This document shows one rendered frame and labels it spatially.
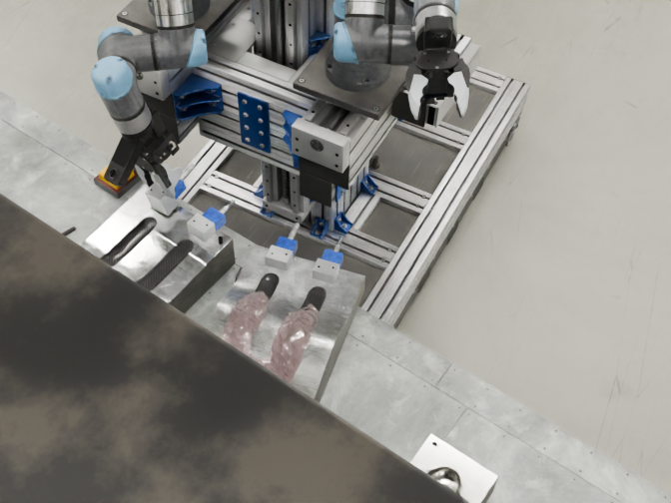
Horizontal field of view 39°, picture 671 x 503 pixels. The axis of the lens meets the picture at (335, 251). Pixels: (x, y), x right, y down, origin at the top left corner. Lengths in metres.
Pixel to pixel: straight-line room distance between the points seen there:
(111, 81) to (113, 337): 1.30
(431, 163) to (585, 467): 1.50
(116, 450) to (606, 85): 3.47
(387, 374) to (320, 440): 1.43
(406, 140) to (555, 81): 0.85
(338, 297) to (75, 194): 0.71
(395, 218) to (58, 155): 1.11
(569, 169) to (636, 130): 0.35
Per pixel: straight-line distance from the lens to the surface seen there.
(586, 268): 3.29
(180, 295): 2.05
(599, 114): 3.81
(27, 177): 2.44
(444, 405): 1.99
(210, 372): 0.61
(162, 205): 2.13
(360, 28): 1.83
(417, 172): 3.18
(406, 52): 1.83
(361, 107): 2.17
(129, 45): 2.00
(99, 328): 0.64
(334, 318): 2.01
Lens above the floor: 2.53
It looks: 52 degrees down
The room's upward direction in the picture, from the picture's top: 2 degrees clockwise
